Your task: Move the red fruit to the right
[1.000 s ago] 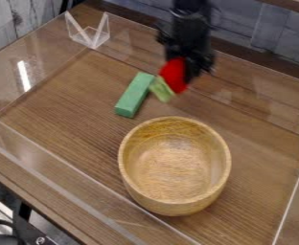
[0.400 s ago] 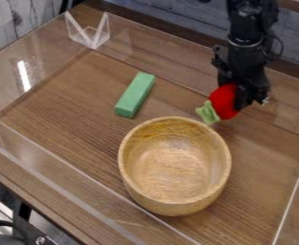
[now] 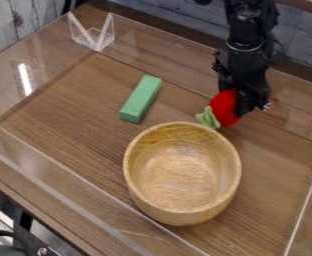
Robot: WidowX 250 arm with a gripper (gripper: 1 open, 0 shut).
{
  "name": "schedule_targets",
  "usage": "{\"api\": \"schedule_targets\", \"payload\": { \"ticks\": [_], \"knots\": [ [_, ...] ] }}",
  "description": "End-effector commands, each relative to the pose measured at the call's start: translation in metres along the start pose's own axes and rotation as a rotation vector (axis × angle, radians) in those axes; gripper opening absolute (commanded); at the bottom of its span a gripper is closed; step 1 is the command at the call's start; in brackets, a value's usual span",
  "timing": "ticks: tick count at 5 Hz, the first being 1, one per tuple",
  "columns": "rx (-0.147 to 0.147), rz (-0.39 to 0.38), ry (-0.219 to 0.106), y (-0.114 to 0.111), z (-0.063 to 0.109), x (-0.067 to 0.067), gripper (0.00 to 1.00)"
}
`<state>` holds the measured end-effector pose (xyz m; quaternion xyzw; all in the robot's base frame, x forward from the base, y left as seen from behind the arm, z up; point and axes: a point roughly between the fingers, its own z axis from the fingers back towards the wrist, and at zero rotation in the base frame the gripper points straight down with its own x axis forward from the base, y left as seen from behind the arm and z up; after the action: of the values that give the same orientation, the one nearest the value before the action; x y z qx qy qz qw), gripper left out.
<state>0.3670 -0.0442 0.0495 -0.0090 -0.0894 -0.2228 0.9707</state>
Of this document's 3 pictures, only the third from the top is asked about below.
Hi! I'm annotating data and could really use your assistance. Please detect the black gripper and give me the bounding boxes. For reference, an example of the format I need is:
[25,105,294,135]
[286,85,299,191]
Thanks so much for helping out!
[212,39,272,117]

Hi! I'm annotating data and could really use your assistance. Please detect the red plush strawberry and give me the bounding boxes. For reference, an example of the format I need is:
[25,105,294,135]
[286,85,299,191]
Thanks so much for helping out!
[196,89,240,129]

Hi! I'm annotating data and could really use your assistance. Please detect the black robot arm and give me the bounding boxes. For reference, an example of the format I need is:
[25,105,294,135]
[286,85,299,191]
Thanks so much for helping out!
[212,0,279,118]

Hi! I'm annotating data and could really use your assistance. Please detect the green rectangular block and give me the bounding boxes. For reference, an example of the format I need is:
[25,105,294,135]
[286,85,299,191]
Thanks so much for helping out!
[120,75,163,123]

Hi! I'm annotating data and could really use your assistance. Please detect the wooden bowl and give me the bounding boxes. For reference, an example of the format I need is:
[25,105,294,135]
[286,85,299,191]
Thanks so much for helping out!
[123,121,242,226]

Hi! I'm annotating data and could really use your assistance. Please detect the clear acrylic corner bracket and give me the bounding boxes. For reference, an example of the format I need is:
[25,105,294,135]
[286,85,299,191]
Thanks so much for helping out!
[67,12,115,52]

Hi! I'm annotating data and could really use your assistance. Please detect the clear acrylic enclosure wall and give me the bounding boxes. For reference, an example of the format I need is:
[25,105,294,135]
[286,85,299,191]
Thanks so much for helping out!
[0,113,210,256]

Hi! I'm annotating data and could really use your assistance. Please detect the black table leg bracket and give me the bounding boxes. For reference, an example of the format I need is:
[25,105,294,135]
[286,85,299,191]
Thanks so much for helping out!
[13,211,60,256]

